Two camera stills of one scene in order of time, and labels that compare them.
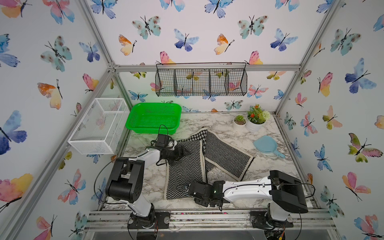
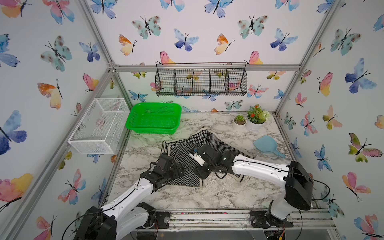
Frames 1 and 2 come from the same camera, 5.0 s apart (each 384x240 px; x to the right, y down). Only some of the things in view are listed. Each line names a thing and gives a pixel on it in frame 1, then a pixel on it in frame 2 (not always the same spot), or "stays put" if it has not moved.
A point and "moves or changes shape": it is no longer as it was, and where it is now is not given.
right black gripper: [202, 185] -> [200, 173]
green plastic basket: [154, 118] stays put
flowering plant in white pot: [256, 118] stays put
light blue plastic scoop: [268, 144] stays put
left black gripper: [178, 155] -> [176, 174]
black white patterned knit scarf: [209, 151] moves or changes shape
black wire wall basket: [201, 79] stays put
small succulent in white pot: [239, 123] stays put
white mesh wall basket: [100, 130] stays put
